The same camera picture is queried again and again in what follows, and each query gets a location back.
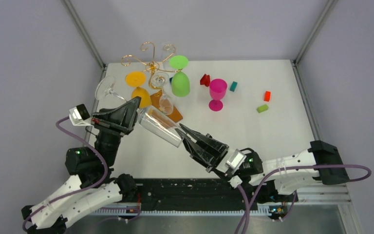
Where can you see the orange-red block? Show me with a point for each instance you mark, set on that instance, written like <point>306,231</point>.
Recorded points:
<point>267,96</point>

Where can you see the lime green block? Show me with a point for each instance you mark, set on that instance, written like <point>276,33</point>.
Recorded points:
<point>262,108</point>

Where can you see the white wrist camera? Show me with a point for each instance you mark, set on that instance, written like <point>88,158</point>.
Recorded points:
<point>79,116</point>
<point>234,159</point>

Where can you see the clear short wine glass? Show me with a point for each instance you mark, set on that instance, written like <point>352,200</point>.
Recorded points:
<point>168,50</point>

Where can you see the orange plastic goblet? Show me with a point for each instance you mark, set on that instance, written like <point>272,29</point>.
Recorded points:
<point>136,79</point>

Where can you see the teal block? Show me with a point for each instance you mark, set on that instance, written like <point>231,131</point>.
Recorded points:
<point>233,86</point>

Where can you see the green plastic goblet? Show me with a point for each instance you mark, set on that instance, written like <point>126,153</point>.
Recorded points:
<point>180,82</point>

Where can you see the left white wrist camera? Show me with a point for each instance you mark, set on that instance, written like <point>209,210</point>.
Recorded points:
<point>79,116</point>

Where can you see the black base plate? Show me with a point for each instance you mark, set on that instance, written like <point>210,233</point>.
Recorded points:
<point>186,195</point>

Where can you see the red block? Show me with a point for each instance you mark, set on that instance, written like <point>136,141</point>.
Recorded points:
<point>205,80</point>

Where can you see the pink plastic goblet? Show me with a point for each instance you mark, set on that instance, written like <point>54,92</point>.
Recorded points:
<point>217,90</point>

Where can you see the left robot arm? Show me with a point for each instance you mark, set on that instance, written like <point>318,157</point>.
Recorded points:
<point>90,185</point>

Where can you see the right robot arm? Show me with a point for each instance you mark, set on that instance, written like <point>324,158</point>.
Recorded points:
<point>274,180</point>

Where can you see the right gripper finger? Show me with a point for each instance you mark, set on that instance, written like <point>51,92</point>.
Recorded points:
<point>200,146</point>
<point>204,149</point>

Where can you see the clear tall flute glass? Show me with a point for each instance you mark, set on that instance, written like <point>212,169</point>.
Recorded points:
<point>149,117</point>

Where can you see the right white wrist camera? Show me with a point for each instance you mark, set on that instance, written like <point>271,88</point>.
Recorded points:
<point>234,159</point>

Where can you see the gold wire wine glass rack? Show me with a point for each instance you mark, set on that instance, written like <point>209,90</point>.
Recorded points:
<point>151,67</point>

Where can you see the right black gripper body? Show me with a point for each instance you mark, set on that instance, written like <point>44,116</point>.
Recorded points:
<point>222,174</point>

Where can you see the clear stemmed wine glass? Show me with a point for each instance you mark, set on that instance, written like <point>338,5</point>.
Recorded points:
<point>158,82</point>

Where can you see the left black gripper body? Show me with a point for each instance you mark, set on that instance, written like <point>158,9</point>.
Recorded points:
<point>119,129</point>

